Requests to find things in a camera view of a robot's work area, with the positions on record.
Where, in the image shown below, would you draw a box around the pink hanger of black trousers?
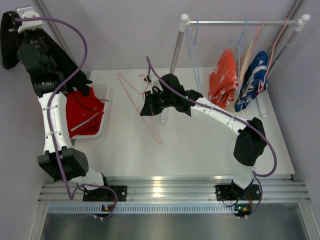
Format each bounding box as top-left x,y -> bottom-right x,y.
117,73 -> 163,145

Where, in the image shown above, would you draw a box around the black trousers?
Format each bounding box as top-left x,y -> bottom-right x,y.
0,11 -> 92,97

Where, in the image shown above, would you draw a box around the blue wire hanger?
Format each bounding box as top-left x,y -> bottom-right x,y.
185,18 -> 203,94
228,18 -> 248,83

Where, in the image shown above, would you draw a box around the red trousers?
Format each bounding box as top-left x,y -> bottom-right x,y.
66,87 -> 105,138

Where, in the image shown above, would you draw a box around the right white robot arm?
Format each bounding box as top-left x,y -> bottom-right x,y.
140,73 -> 267,199

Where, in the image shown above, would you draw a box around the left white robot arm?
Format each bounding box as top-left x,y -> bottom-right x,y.
0,11 -> 116,202

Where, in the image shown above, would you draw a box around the pink hanger of blue garment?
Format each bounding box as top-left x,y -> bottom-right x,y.
257,18 -> 288,94

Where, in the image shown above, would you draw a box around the pink hanger of beige garment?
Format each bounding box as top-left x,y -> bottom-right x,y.
234,18 -> 266,101

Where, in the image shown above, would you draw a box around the white plastic basket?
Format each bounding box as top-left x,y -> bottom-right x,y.
66,83 -> 113,140

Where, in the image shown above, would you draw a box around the orange patterned garment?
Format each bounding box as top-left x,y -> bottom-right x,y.
208,49 -> 239,109

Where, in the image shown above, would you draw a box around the beige garment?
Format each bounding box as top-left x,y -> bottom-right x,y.
226,40 -> 255,114

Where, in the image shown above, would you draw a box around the metal clothes rack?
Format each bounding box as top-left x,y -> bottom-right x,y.
159,13 -> 311,123

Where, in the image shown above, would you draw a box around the blue white patterned garment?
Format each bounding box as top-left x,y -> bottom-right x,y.
234,50 -> 268,112

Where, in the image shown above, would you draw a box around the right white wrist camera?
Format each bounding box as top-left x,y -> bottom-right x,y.
143,74 -> 159,87

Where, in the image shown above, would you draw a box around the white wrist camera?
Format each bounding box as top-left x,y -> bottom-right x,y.
16,6 -> 44,34
143,74 -> 159,87

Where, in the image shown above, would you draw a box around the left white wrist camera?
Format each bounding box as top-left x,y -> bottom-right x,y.
16,6 -> 44,34

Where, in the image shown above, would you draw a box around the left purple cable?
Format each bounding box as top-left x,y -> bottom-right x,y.
14,16 -> 119,221

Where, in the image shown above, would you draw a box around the purple cable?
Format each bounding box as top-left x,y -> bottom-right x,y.
145,55 -> 278,218
14,16 -> 119,221

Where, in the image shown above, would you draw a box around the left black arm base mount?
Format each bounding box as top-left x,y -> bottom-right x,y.
82,185 -> 128,202

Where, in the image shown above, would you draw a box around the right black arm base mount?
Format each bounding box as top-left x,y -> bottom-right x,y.
214,184 -> 262,202

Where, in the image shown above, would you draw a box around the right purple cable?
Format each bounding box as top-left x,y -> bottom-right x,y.
145,55 -> 278,218

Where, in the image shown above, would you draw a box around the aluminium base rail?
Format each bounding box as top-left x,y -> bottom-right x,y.
37,176 -> 313,216

